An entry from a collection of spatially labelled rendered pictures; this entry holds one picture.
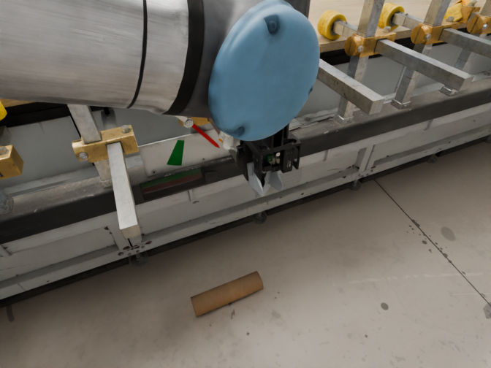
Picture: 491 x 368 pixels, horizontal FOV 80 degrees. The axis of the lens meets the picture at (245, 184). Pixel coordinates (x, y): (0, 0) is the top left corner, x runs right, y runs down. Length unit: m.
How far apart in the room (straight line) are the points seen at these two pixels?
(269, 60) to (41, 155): 0.92
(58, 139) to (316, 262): 1.15
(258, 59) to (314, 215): 1.50
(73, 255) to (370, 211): 1.47
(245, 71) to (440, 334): 1.42
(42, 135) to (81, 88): 0.84
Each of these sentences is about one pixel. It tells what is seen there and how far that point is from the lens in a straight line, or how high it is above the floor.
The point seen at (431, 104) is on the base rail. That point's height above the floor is 0.70.
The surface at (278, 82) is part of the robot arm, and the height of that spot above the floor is 1.15.
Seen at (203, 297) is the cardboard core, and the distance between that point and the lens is 1.28.
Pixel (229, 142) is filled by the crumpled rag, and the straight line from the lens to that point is 0.62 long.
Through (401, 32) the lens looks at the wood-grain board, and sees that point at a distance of 1.32.
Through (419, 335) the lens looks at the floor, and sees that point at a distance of 1.47.
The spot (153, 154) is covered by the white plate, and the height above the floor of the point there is 0.77.
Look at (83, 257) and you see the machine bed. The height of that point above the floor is 0.17.
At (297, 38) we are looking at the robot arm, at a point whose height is 1.17.
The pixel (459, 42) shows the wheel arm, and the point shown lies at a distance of 1.13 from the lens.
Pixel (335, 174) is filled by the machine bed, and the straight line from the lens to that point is 1.67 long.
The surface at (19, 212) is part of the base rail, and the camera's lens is 0.88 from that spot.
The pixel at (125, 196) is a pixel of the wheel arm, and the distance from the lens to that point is 0.61.
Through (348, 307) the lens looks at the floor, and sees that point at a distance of 1.41.
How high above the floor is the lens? 1.23
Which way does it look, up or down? 44 degrees down
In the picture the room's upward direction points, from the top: straight up
